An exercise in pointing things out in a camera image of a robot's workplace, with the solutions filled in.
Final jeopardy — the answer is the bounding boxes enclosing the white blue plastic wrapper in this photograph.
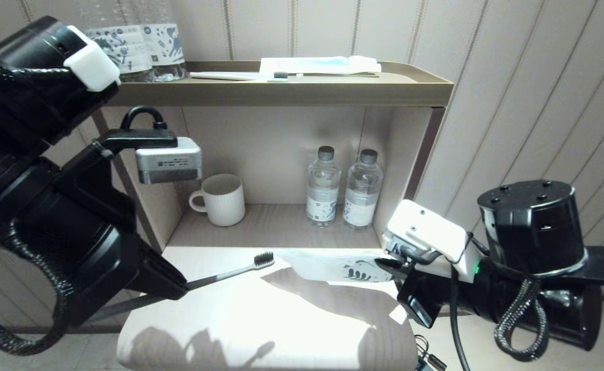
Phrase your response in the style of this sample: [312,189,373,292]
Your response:
[276,249,403,283]

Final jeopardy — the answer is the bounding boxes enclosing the pale green toothbrush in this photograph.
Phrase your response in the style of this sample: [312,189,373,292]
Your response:
[88,251,275,321]

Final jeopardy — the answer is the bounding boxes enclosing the black key bunch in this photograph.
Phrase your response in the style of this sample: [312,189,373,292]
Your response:
[414,335,448,371]

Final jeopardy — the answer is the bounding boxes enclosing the small clear water bottle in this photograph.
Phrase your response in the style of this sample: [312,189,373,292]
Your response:
[306,146,342,228]
[343,149,384,230]

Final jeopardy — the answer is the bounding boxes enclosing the white ribbed mug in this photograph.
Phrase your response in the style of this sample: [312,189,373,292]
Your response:
[189,174,246,227]

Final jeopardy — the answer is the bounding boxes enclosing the brown open shelf unit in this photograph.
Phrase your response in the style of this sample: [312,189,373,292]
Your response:
[91,61,455,258]

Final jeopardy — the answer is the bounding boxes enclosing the white toothbrush dark bristles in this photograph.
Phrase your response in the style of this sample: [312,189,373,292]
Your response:
[190,71,288,82]

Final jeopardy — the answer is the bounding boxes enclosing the large clear water bottle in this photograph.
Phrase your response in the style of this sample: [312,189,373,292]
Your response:
[137,0,187,82]
[78,0,154,83]

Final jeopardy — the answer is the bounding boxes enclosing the braided right arm cable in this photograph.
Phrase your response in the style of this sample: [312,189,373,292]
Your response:
[494,278,550,361]

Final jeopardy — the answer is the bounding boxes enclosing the braided arm cable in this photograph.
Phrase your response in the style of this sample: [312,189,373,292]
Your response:
[494,278,550,361]
[0,222,72,357]

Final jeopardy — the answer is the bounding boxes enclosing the braided left arm cable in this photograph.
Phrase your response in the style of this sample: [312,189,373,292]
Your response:
[0,222,72,357]

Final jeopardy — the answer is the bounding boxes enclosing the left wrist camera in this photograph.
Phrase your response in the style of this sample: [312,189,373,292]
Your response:
[136,137,203,185]

